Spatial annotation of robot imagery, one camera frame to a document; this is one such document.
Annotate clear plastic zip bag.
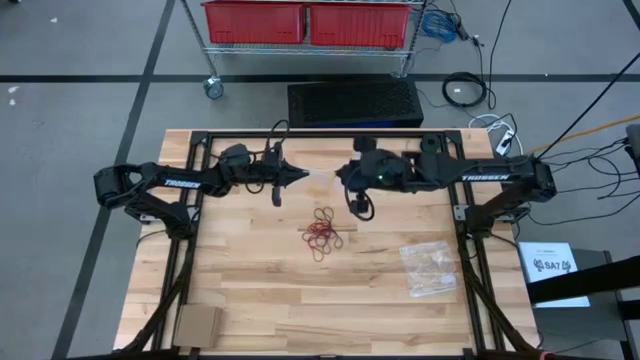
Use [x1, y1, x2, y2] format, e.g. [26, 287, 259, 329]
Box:
[398, 240, 460, 300]
[305, 168, 347, 201]

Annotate yellow rubber band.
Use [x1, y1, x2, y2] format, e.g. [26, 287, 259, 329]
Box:
[319, 170, 347, 200]

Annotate white SA7 booklet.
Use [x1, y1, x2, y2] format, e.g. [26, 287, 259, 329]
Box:
[518, 241, 591, 309]

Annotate grey rounded object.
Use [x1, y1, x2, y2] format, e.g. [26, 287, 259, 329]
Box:
[624, 123, 640, 176]

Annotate thick black cable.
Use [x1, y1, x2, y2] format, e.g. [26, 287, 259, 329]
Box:
[537, 63, 640, 161]

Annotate yellow cable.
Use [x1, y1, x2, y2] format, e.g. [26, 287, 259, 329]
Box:
[522, 114, 640, 159]

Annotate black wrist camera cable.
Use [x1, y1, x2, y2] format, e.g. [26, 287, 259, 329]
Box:
[264, 118, 291, 151]
[348, 188, 375, 222]

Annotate chrome wire shelving rack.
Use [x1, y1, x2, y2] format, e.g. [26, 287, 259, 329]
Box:
[179, 0, 429, 101]

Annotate red plastic storage bin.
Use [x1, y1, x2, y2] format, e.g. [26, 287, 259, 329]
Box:
[308, 2, 412, 50]
[201, 1, 307, 45]

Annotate black left wrist camera cable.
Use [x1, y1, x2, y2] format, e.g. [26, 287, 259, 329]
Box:
[264, 118, 291, 151]

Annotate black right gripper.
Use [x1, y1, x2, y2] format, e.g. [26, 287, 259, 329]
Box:
[335, 135, 377, 214]

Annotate white cable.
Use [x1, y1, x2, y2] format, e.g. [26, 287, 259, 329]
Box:
[468, 113, 524, 156]

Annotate black aluminium table frame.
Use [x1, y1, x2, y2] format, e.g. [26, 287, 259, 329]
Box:
[119, 129, 551, 360]

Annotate black beam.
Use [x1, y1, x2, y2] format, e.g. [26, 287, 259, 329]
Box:
[527, 254, 640, 306]

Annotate black floor cable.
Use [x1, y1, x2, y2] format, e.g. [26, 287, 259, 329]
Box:
[529, 189, 640, 226]
[587, 139, 640, 201]

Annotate brown cardboard piece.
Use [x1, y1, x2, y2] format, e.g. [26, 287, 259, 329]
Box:
[172, 304, 225, 350]

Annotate black cable coil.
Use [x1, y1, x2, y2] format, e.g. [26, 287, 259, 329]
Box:
[441, 71, 489, 109]

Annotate white power strip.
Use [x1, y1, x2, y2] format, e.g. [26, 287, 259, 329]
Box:
[494, 128, 516, 156]

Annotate green wire spool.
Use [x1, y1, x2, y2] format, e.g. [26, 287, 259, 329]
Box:
[418, 133, 443, 156]

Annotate blue cable coil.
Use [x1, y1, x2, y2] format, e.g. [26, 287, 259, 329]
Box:
[418, 9, 459, 44]

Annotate grey side table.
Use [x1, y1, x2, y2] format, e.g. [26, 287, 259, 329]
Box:
[519, 247, 640, 360]

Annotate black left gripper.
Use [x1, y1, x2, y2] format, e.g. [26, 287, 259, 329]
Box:
[251, 142, 310, 207]

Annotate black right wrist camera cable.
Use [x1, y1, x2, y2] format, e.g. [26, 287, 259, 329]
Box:
[348, 188, 375, 222]

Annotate thin black hanging cable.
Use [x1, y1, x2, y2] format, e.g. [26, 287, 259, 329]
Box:
[487, 0, 514, 111]

